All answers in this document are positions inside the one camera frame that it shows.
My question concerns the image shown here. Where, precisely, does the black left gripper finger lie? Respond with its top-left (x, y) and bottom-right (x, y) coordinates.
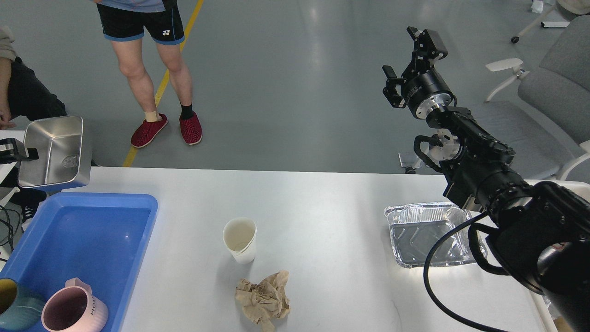
top-left (0, 138), bottom-right (39, 164)

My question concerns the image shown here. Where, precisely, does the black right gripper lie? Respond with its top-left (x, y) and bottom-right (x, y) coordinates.
top-left (382, 26), bottom-right (454, 119)

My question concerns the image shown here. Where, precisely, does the square stainless steel tray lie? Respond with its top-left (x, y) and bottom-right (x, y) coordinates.
top-left (18, 115), bottom-right (91, 192)

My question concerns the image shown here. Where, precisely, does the pink mug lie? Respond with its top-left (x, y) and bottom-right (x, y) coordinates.
top-left (41, 278), bottom-right (109, 332)

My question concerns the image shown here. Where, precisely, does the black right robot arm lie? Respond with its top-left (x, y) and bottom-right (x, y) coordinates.
top-left (382, 26), bottom-right (590, 332)

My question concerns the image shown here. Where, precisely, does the white side table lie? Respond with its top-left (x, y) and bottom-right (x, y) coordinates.
top-left (0, 130), bottom-right (25, 182)

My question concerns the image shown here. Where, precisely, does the seated person in black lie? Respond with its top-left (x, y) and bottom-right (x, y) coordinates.
top-left (0, 25), bottom-right (67, 223)

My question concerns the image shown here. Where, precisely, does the white chair base far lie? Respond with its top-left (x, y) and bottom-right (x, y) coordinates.
top-left (510, 0), bottom-right (590, 44)

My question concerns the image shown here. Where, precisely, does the blue plastic tray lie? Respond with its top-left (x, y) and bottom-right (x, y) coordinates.
top-left (1, 192), bottom-right (158, 332)

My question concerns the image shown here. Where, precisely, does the grey office chair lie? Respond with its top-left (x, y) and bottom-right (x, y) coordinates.
top-left (398, 15), bottom-right (590, 182)

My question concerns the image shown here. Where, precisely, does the aluminium foil tray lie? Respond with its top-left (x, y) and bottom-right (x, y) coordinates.
top-left (385, 202), bottom-right (476, 268)

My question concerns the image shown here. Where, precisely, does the teal ceramic mug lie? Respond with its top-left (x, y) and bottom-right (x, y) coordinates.
top-left (0, 278), bottom-right (46, 332)

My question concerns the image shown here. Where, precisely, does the standing person in shorts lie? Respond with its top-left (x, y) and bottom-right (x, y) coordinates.
top-left (94, 0), bottom-right (203, 148)

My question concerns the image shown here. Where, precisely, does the white paper cup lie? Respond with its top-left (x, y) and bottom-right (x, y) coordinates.
top-left (223, 217), bottom-right (258, 264)

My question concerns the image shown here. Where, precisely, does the crumpled brown paper napkin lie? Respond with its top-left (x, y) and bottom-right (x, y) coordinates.
top-left (235, 270), bottom-right (290, 332)

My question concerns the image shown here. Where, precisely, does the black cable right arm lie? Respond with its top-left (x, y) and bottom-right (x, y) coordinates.
top-left (423, 211), bottom-right (512, 332)

